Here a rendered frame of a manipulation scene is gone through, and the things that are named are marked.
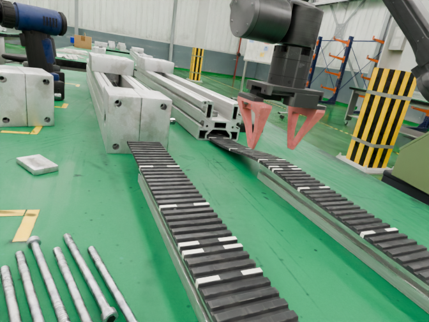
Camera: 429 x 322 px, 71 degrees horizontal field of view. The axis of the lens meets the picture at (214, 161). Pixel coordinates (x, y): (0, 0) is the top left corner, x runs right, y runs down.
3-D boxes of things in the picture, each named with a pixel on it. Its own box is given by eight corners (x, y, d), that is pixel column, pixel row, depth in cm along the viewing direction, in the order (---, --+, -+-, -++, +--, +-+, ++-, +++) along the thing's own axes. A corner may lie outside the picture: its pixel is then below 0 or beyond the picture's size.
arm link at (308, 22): (334, 4, 40) (305, 7, 45) (297, -8, 37) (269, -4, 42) (321, 58, 43) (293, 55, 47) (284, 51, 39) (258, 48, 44)
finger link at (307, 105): (255, 141, 51) (266, 85, 48) (288, 142, 54) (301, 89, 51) (278, 155, 45) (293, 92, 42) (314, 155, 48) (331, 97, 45)
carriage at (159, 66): (172, 81, 115) (174, 62, 113) (143, 78, 110) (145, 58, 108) (161, 76, 128) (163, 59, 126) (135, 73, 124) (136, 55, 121)
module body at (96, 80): (154, 138, 60) (158, 96, 58) (101, 137, 56) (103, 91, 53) (112, 82, 128) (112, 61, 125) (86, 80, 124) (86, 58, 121)
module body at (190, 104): (237, 141, 68) (244, 104, 66) (196, 140, 64) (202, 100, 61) (156, 87, 136) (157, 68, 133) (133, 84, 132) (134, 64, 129)
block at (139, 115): (179, 154, 54) (186, 101, 51) (106, 153, 48) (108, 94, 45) (166, 138, 61) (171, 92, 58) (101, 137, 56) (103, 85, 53)
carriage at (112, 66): (132, 85, 86) (134, 61, 83) (90, 81, 81) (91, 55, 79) (124, 78, 99) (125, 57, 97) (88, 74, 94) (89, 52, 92)
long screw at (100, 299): (118, 322, 20) (119, 310, 20) (103, 329, 19) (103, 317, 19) (72, 239, 27) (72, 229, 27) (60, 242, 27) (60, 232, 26)
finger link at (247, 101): (228, 140, 49) (239, 82, 45) (265, 142, 52) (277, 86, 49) (249, 155, 43) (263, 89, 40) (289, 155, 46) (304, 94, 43)
